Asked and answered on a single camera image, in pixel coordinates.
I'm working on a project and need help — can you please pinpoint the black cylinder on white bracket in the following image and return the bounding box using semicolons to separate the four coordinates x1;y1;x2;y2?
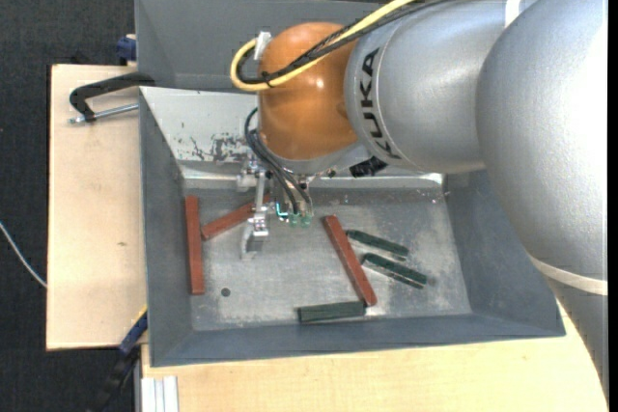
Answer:
348;155;388;180

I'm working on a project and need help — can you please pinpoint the grey metal bin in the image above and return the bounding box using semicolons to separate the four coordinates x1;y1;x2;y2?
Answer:
133;0;567;368

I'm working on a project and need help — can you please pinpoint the red-brown flat block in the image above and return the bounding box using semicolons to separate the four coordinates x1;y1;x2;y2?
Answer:
183;194;207;296
322;214;379;308
199;194;272;242

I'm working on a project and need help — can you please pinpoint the dark green flat block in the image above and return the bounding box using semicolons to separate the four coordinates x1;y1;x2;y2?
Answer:
344;229;411;263
295;300;367;324
360;252;429;290

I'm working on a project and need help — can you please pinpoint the pale wood flat board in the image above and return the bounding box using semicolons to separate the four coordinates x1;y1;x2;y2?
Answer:
45;64;149;351

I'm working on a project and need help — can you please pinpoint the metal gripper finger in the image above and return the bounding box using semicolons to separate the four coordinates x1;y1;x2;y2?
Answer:
239;216;270;261
235;158;260;193

